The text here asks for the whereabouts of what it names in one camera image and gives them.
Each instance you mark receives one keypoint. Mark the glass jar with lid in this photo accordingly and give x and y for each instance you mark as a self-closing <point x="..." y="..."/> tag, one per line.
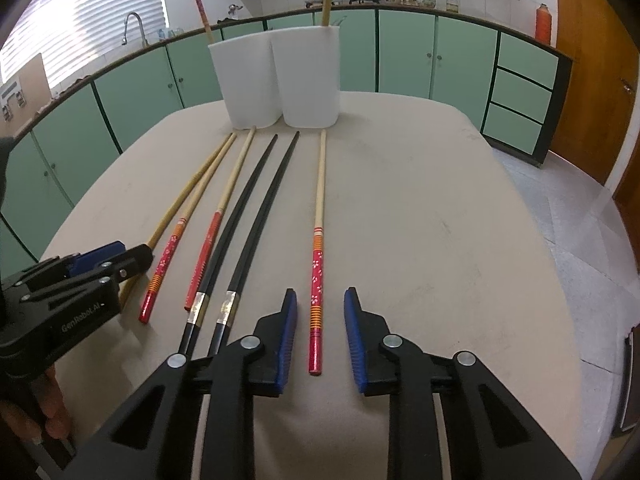
<point x="452" y="6"/>

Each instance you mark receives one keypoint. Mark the black chopstick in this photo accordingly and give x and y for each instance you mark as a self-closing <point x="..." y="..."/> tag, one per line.
<point x="234" y="292"/>
<point x="216" y="260"/>

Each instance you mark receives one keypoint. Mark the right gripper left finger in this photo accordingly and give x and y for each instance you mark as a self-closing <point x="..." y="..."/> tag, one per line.
<point x="152" y="435"/>

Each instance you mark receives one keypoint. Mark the wooden door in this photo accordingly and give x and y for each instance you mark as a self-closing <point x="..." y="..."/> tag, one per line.
<point x="602" y="89"/>

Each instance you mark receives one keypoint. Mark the bamboo chopstick floral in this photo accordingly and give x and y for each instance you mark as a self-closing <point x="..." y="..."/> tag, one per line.
<point x="316" y="284"/>

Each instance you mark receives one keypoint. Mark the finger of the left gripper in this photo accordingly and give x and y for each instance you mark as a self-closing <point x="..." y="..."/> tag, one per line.
<point x="47" y="282"/>
<point x="78" y="263"/>

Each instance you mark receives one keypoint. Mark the bamboo chopstick orange red end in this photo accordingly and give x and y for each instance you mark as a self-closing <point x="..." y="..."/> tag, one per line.
<point x="194" y="197"/>

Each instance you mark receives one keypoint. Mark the bamboo chopstick red handle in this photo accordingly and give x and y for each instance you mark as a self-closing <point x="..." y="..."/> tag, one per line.
<point x="214" y="225"/>

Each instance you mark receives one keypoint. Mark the orange thermos bottle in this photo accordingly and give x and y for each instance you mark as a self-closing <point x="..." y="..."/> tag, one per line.
<point x="543" y="24"/>

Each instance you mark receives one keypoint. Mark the bamboo chopstick red floral end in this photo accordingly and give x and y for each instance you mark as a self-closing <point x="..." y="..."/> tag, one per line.
<point x="204" y="19"/>

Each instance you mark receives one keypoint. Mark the white window blinds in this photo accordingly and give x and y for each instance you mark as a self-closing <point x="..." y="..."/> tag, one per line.
<point x="69" y="34"/>

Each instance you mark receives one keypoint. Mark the cardboard box with label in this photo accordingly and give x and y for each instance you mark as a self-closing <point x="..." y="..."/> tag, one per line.
<point x="23" y="96"/>

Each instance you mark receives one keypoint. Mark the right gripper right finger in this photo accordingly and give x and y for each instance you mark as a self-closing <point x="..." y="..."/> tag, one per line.
<point x="447" y="416"/>

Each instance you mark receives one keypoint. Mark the green lower kitchen cabinets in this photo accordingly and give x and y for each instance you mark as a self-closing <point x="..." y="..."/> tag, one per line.
<point x="511" y="88"/>

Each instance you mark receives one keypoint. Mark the left hand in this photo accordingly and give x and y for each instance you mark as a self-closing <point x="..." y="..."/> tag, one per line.
<point x="39" y="408"/>

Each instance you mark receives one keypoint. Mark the white double utensil holder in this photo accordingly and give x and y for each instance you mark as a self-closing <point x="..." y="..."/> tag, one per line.
<point x="291" y="74"/>

